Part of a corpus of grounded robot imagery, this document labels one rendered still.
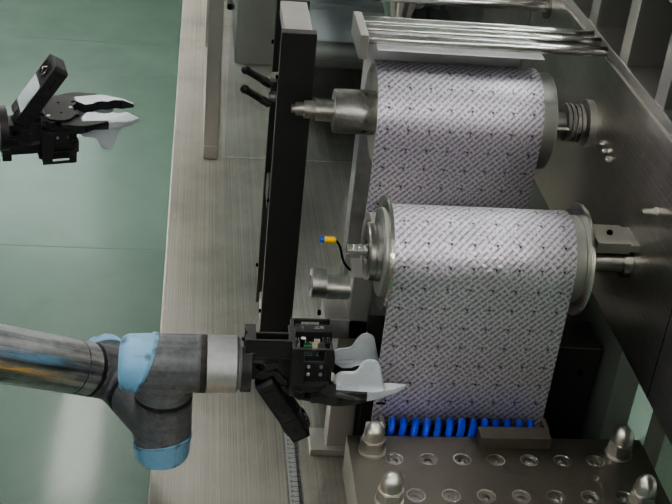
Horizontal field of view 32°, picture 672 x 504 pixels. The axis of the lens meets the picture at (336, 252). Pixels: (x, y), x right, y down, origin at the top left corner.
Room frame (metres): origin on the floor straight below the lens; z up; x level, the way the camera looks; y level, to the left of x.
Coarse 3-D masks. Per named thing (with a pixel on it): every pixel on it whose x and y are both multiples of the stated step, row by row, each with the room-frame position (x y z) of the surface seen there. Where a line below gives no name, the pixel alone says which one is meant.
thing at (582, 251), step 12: (384, 216) 1.30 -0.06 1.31; (576, 216) 1.36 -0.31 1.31; (384, 228) 1.29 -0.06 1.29; (576, 228) 1.32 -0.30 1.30; (384, 240) 1.28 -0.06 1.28; (384, 252) 1.27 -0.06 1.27; (384, 264) 1.26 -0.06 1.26; (384, 276) 1.25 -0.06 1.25; (576, 276) 1.29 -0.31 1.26; (576, 288) 1.29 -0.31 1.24
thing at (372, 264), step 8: (368, 224) 1.31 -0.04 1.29; (376, 224) 1.31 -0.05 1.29; (368, 232) 1.30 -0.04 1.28; (376, 232) 1.29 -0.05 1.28; (368, 240) 1.29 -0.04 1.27; (376, 240) 1.28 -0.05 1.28; (376, 248) 1.28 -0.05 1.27; (368, 256) 1.28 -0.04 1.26; (376, 256) 1.27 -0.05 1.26; (368, 264) 1.27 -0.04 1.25; (376, 264) 1.27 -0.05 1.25; (368, 272) 1.27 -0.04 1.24; (376, 272) 1.27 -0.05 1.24; (368, 280) 1.28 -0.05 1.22; (376, 280) 1.28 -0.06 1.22
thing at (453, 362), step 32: (416, 320) 1.25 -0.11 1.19; (448, 320) 1.26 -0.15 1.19; (480, 320) 1.26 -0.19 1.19; (512, 320) 1.27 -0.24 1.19; (544, 320) 1.27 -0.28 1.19; (384, 352) 1.25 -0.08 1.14; (416, 352) 1.25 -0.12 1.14; (448, 352) 1.26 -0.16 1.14; (480, 352) 1.26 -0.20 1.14; (512, 352) 1.27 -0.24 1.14; (544, 352) 1.28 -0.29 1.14; (416, 384) 1.25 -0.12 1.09; (448, 384) 1.26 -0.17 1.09; (480, 384) 1.26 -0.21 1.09; (512, 384) 1.27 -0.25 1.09; (544, 384) 1.28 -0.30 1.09; (384, 416) 1.25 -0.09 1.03; (416, 416) 1.25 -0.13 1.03; (448, 416) 1.26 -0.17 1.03; (480, 416) 1.27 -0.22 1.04; (512, 416) 1.27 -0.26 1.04
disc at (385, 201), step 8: (384, 200) 1.33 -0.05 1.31; (392, 208) 1.29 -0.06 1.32; (392, 216) 1.28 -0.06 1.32; (392, 224) 1.27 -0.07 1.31; (392, 232) 1.26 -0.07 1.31; (392, 240) 1.25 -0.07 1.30; (392, 248) 1.25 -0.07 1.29; (392, 256) 1.24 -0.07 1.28; (392, 264) 1.24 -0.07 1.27; (392, 272) 1.23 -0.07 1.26; (384, 288) 1.25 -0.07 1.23; (376, 296) 1.30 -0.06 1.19; (384, 296) 1.24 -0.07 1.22; (376, 304) 1.29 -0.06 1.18; (384, 304) 1.24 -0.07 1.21
